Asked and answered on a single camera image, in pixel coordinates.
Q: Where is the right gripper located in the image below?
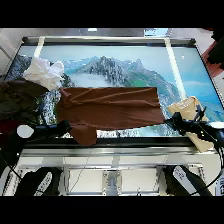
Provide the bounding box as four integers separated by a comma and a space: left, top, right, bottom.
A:
165, 111, 188, 136

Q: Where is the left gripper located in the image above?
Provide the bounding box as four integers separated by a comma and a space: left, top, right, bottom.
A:
54, 119, 73, 138

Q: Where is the brown T-shirt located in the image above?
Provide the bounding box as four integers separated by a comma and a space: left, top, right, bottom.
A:
54, 86, 166, 147

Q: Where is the beige garment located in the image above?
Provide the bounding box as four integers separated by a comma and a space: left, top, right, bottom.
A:
166, 95, 215, 152

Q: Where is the dark brown garment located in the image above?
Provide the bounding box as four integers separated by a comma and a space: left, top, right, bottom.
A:
0, 79, 51, 122

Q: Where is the red garment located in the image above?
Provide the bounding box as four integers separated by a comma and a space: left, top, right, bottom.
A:
0, 119, 24, 141

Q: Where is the white garment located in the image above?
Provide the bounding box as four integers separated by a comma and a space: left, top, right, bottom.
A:
22, 56, 65, 92

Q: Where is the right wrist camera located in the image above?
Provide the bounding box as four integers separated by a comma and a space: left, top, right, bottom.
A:
194, 104, 208, 122

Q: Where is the black cable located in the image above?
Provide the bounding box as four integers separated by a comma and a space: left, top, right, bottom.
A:
68, 155, 90, 195
198, 125, 224, 196

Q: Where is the silver frame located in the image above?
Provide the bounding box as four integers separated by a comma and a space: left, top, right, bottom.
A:
0, 35, 224, 196

